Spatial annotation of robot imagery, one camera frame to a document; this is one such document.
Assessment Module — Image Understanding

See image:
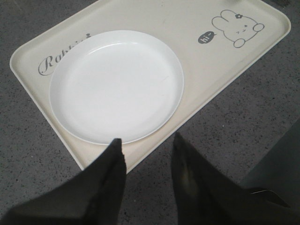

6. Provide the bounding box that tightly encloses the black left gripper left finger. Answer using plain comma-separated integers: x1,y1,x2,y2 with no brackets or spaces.
0,138,127,225

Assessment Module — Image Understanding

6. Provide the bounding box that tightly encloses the white round plate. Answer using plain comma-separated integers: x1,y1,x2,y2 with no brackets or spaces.
49,30,184,145

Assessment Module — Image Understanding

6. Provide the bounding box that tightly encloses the beige rabbit serving tray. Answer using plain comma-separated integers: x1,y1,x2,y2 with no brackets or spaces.
10,0,291,170

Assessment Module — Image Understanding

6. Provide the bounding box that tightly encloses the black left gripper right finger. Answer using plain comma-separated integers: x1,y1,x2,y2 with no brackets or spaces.
172,132,300,225

